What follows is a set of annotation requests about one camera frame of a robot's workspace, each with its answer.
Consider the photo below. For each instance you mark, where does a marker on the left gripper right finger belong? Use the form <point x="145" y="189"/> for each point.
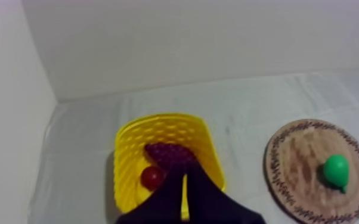
<point x="212" y="203"/>

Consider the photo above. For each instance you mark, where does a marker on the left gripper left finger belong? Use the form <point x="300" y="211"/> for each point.
<point x="163" y="203"/>

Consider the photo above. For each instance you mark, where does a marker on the yellow plastic basket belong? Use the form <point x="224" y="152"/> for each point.
<point x="129" y="169"/>

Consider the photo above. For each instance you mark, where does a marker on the round wooden board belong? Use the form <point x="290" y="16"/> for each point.
<point x="298" y="169"/>

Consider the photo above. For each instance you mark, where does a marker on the green toy pear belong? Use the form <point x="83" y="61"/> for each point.
<point x="336" y="170"/>

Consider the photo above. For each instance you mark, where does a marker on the small red fruit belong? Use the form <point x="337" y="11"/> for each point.
<point x="151" y="177"/>

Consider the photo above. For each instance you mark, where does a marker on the purple toy grapes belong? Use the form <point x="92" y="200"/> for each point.
<point x="170" y="154"/>

